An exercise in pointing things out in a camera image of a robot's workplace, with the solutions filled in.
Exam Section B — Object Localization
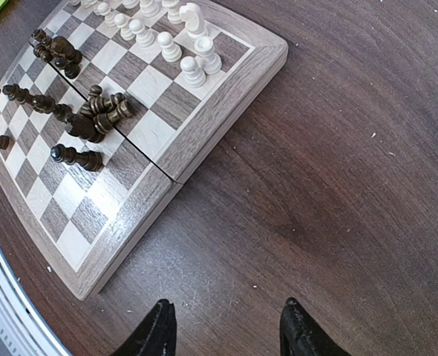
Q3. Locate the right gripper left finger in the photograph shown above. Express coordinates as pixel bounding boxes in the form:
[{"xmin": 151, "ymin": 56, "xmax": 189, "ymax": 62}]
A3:
[{"xmin": 111, "ymin": 299, "xmax": 177, "ymax": 356}]

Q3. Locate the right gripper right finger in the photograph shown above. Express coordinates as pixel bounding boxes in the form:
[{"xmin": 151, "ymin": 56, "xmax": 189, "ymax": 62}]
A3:
[{"xmin": 279, "ymin": 297, "xmax": 350, "ymax": 356}]

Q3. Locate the wooden chess board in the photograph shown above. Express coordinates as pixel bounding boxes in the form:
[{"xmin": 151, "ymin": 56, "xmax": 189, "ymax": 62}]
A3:
[{"xmin": 0, "ymin": 1, "xmax": 288, "ymax": 300}]

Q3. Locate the dark chess pieces pile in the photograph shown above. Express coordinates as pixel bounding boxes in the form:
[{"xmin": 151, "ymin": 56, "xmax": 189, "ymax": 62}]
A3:
[{"xmin": 65, "ymin": 85, "xmax": 134, "ymax": 143}]

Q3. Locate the dark chess bishop piece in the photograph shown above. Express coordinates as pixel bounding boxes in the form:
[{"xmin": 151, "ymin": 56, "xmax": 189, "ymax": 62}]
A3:
[{"xmin": 2, "ymin": 84, "xmax": 73, "ymax": 122}]

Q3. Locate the white chess pawn corner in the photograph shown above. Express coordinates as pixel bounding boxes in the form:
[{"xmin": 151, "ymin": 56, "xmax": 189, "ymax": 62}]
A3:
[{"xmin": 180, "ymin": 56, "xmax": 206, "ymax": 88}]

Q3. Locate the white chess rook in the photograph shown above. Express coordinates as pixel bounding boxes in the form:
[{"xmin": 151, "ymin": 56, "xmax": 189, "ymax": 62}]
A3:
[{"xmin": 194, "ymin": 36, "xmax": 222, "ymax": 75}]

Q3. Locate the white chess knight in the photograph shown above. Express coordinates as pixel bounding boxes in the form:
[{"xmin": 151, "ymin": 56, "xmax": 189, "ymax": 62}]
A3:
[{"xmin": 179, "ymin": 2, "xmax": 209, "ymax": 39}]

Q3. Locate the aluminium front rail frame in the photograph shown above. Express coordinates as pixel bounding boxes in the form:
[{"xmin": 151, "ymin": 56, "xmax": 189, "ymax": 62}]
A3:
[{"xmin": 0, "ymin": 247, "xmax": 71, "ymax": 355}]

